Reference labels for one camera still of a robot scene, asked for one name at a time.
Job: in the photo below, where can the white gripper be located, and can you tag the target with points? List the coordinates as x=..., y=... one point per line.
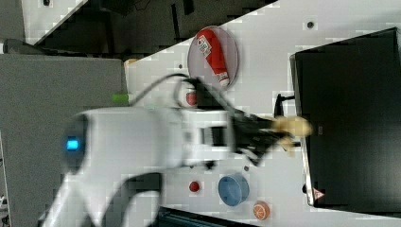
x=209, y=136

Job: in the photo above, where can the yellow peeled toy banana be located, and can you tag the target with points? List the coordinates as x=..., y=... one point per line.
x=292, y=127

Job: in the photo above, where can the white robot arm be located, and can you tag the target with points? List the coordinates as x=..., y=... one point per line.
x=115, y=159

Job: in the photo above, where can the black toaster oven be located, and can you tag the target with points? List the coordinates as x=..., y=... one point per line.
x=349, y=92

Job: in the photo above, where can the blue bowl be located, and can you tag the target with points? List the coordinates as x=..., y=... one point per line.
x=233, y=189

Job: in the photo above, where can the red toy strawberry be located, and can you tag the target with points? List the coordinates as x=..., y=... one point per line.
x=191, y=98

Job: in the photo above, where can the orange slice toy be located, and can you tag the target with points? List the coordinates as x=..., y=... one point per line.
x=261, y=210

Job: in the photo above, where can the grey round plate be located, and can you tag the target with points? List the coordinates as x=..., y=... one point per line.
x=198, y=67

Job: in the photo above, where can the red ketchup bottle toy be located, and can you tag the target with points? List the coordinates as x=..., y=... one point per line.
x=210, y=47

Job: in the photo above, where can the green marker on table edge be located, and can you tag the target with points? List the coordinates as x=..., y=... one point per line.
x=120, y=98

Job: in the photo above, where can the grey partition panel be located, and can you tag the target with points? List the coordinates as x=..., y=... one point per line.
x=39, y=94

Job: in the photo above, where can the black oven door handle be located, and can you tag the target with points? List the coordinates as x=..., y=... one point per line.
x=279, y=105

